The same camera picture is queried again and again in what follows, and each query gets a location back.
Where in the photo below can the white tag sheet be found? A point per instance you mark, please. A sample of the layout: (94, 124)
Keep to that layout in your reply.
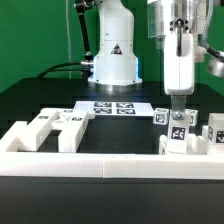
(103, 108)

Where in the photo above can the black camera stand pole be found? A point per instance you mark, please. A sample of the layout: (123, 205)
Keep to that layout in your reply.
(81, 6)

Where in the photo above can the white chair back bar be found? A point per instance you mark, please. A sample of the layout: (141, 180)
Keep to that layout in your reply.
(72, 132)

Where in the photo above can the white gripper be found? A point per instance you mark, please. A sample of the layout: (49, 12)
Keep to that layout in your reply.
(178, 72)

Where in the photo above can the white chair back part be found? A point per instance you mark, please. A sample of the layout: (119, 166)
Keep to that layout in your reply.
(33, 135)

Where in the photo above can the white U-shaped fence frame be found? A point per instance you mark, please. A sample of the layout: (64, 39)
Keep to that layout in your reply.
(37, 164)

